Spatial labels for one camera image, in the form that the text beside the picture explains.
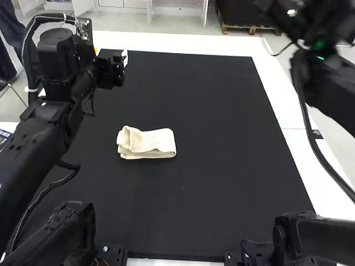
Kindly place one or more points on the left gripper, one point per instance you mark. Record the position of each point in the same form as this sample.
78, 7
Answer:
109, 70

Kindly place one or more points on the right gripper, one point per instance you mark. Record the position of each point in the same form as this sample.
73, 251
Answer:
285, 14

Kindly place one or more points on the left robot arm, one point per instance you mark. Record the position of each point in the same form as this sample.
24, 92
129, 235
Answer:
27, 155

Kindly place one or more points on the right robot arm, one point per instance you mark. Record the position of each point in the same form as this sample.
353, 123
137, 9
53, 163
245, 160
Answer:
332, 83

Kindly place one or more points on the pale towel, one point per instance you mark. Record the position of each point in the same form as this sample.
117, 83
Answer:
149, 141

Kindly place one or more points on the wooden pallet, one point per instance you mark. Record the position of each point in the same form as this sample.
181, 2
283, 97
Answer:
238, 27

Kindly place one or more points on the grey cupboard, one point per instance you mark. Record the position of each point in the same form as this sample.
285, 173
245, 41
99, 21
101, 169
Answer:
122, 3
83, 5
205, 14

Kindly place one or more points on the black mat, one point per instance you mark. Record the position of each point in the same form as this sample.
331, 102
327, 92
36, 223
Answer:
194, 110

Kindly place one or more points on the person's legs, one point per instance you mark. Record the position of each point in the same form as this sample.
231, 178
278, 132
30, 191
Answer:
11, 33

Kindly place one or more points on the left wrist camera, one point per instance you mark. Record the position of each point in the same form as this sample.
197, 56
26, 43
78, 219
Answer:
84, 30

